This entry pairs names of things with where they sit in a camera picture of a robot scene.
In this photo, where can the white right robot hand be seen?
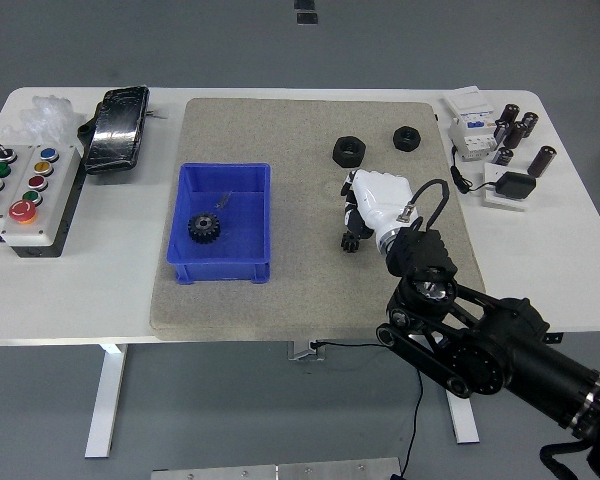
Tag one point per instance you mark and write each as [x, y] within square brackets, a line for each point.
[380, 195]

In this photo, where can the small black gear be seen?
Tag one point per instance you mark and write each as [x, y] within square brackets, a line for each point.
[349, 245]

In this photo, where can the large black gear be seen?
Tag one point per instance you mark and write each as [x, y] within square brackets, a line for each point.
[205, 229]

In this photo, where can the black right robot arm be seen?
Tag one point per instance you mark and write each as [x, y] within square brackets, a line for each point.
[505, 350]

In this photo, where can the large black hex nut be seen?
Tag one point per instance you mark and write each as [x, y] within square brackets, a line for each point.
[347, 152]

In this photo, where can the small black hex nut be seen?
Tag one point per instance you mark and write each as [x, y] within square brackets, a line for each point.
[406, 138]

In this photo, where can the blue plastic box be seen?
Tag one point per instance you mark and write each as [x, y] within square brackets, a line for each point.
[245, 220]

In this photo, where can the grey emergency-stop control box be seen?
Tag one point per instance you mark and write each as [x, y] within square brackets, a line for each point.
[55, 200]

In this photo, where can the white square plate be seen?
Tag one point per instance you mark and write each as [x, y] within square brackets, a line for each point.
[491, 199]

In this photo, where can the white circuit breaker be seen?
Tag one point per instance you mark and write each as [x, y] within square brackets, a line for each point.
[472, 125]

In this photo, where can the black cylindrical capacitor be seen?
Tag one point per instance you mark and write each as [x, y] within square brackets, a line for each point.
[529, 123]
[499, 131]
[516, 135]
[542, 161]
[509, 114]
[503, 156]

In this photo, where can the grey-brown mat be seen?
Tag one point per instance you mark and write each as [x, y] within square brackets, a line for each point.
[305, 300]

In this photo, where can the black flat adapter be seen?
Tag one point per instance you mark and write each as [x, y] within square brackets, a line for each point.
[515, 185]

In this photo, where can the black floor marker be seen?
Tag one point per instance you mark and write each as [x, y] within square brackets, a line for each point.
[305, 4]
[307, 18]

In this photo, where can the white table leg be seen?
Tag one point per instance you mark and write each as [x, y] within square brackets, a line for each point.
[462, 422]
[105, 400]

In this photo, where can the black plastic-wrapped device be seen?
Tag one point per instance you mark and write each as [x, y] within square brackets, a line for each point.
[117, 130]

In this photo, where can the silver metal plate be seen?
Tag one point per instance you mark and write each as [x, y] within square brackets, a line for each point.
[275, 472]

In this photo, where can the crumpled clear plastic bag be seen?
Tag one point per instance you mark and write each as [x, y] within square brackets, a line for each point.
[47, 117]

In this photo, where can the grey under-table bracket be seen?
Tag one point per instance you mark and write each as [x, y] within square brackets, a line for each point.
[305, 351]

